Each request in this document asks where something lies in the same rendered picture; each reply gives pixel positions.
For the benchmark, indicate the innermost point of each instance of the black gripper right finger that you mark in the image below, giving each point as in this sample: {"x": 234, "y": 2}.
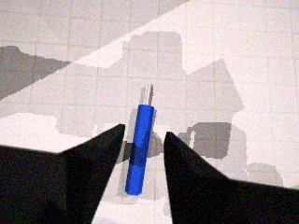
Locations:
{"x": 200, "y": 194}

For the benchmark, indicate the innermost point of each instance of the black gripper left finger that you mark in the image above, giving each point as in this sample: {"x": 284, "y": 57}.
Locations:
{"x": 75, "y": 178}

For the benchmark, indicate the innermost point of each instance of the blue stylus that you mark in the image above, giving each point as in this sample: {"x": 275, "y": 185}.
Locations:
{"x": 140, "y": 146}

